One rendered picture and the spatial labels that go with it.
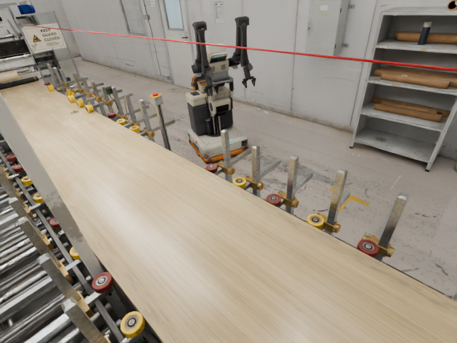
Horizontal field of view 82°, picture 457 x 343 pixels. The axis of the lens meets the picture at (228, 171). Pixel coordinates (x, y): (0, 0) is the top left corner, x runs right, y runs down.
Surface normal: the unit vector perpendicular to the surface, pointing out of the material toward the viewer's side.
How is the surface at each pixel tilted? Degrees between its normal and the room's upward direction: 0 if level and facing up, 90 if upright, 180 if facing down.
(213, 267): 0
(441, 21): 90
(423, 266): 0
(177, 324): 0
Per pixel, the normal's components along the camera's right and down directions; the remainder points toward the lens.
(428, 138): -0.69, 0.46
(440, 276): -0.07, -0.81
